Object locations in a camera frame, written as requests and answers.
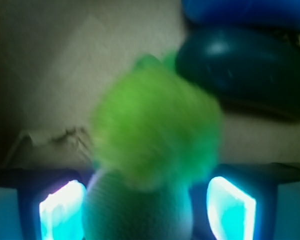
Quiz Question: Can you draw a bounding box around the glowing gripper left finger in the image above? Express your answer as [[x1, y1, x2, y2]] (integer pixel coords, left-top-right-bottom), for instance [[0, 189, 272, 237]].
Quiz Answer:
[[16, 168, 90, 240]]

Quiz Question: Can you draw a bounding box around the blue plastic bottle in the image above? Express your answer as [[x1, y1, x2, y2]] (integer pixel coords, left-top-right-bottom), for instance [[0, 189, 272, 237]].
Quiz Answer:
[[181, 0, 300, 31]]

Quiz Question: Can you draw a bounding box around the dark green toy cucumber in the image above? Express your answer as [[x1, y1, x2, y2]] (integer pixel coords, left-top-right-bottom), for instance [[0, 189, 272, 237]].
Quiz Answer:
[[175, 26, 300, 120]]

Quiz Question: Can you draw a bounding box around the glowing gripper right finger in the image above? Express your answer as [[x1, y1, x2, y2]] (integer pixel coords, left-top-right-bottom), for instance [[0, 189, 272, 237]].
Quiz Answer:
[[189, 163, 280, 240]]

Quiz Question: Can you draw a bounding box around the green plush animal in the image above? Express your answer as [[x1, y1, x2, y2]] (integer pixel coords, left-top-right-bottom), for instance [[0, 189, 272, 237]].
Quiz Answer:
[[82, 52, 223, 240]]

